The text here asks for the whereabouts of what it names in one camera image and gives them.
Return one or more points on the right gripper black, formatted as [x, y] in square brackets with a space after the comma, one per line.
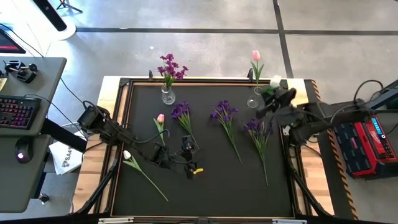
[281, 101]

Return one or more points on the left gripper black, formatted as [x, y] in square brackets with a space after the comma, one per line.
[186, 160]

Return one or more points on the white artificial tulip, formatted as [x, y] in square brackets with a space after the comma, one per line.
[275, 81]
[127, 154]

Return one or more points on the purple artificial flower bunch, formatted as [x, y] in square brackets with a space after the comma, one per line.
[180, 110]
[223, 107]
[253, 125]

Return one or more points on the pink artificial tulip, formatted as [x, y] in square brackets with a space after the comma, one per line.
[160, 118]
[256, 55]

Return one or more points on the magenta artificial flower bunch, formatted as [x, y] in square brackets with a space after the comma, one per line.
[170, 70]

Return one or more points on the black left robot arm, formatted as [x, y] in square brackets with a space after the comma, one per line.
[118, 133]

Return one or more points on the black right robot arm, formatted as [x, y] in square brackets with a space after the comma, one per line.
[342, 113]

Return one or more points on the slim clear glass vase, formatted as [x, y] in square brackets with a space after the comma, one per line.
[253, 101]

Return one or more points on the round clear glass vase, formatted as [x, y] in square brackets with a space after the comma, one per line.
[168, 98]

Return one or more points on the small black table clamp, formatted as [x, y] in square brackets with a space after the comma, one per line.
[250, 74]
[151, 75]

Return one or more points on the black table mat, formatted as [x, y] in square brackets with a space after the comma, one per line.
[217, 193]

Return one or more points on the wooden table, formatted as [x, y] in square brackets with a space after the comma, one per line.
[90, 174]

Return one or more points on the red and black tool box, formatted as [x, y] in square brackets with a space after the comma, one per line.
[367, 149]

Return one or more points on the black panel with hazard stripes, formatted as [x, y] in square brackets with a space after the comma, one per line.
[339, 186]

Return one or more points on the dark grey metal stand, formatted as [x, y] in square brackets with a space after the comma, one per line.
[388, 93]

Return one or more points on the black desk support beam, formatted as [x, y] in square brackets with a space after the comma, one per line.
[65, 137]

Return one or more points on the black desk caster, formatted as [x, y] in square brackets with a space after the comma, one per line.
[44, 198]

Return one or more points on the grey desk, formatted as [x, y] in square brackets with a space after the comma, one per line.
[46, 81]

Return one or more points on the black computer mouse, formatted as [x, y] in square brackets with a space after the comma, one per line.
[23, 149]

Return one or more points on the white stand with black panel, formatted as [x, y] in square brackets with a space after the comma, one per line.
[71, 31]

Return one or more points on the black backlit keyboard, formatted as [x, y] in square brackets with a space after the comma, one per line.
[15, 112]

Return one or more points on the black floor tripod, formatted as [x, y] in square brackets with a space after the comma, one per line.
[66, 3]

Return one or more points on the dark computer monitor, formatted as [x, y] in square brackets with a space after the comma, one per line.
[7, 43]

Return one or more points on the white metal bracket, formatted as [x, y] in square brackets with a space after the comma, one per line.
[289, 221]
[115, 220]

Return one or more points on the black aluminium table frame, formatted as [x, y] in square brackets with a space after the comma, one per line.
[124, 82]

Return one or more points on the black clamp mount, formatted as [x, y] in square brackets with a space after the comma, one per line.
[23, 74]

